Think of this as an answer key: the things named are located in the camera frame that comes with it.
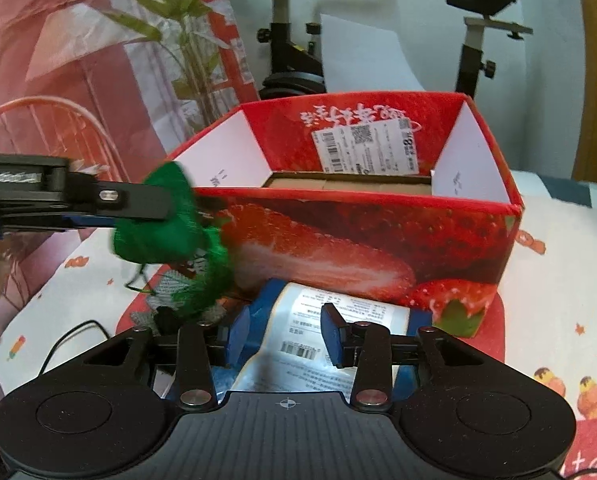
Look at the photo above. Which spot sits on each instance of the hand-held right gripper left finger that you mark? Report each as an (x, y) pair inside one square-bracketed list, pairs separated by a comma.
[(238, 337)]

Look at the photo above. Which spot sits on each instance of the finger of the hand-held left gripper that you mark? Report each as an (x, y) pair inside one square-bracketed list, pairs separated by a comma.
[(123, 200), (86, 221)]

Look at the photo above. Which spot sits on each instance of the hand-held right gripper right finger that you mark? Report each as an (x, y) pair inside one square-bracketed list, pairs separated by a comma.
[(332, 337)]

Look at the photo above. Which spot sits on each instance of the blue and white packet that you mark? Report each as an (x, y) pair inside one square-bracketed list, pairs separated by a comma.
[(298, 320)]

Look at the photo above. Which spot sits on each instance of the green fuzzy cloth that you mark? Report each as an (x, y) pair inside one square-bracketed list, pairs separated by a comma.
[(153, 240)]

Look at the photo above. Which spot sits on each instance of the red strawberry print box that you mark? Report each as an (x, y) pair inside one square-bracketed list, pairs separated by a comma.
[(328, 240)]

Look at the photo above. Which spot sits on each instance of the black exercise bike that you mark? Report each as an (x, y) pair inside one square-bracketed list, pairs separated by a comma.
[(284, 60)]

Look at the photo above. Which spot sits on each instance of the printed white blanket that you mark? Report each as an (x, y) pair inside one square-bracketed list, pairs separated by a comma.
[(553, 285)]

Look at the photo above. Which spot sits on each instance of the white board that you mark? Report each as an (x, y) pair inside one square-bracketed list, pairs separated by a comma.
[(358, 60)]

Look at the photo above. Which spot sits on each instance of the printed wall cloth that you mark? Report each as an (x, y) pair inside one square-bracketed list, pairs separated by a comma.
[(53, 60)]

